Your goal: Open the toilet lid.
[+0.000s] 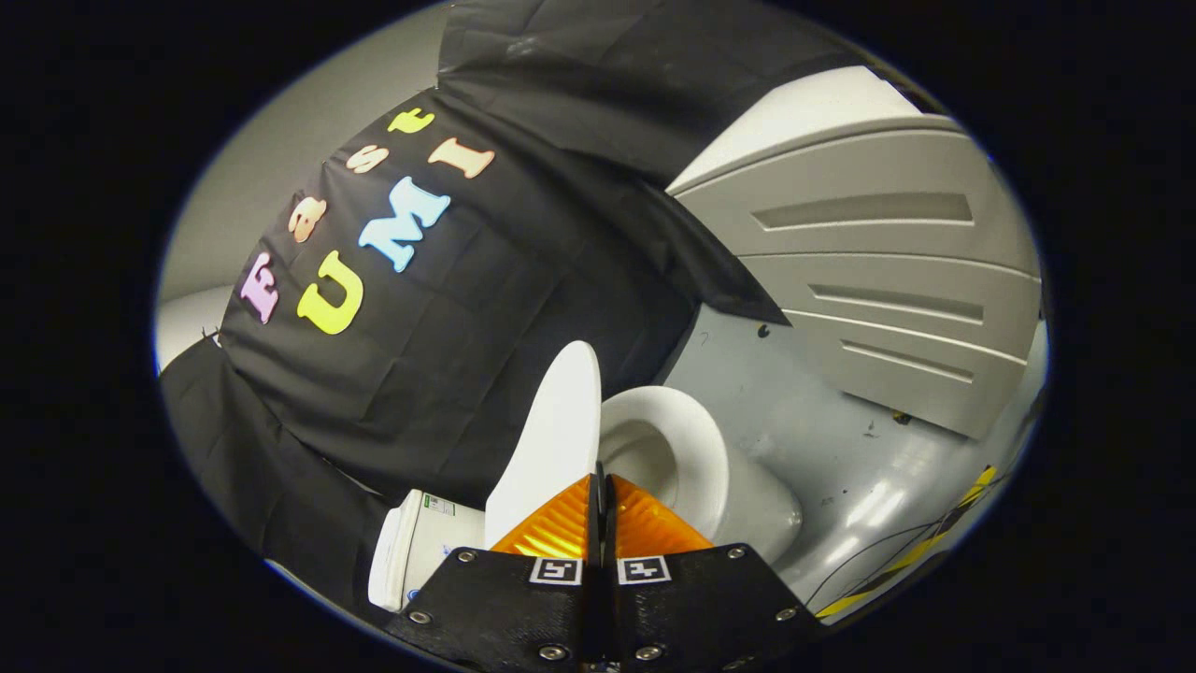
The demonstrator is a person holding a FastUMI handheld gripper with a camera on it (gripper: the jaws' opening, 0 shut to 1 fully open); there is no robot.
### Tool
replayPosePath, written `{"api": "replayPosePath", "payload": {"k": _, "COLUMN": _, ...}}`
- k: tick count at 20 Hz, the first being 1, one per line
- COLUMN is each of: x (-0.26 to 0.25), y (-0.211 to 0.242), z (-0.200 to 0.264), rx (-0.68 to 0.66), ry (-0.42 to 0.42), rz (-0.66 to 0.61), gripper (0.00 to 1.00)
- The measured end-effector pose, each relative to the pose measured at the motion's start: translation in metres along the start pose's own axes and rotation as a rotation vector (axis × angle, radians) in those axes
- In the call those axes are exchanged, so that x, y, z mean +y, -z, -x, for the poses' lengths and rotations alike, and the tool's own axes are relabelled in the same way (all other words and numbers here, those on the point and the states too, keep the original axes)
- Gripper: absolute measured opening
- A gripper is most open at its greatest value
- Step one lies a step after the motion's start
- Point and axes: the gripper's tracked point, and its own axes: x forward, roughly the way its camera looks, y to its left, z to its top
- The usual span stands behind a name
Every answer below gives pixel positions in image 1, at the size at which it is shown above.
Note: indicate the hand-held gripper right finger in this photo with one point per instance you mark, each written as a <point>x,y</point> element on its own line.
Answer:
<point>701,608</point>

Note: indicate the yellow black floor tape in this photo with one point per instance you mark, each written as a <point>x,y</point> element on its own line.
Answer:
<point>920,547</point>

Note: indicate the white cabinet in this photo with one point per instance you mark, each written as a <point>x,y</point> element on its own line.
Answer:
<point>888,280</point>

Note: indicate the black backdrop cloth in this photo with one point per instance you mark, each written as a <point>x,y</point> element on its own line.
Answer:
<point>448,355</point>

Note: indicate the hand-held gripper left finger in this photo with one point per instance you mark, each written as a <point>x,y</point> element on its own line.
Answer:
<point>505,608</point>

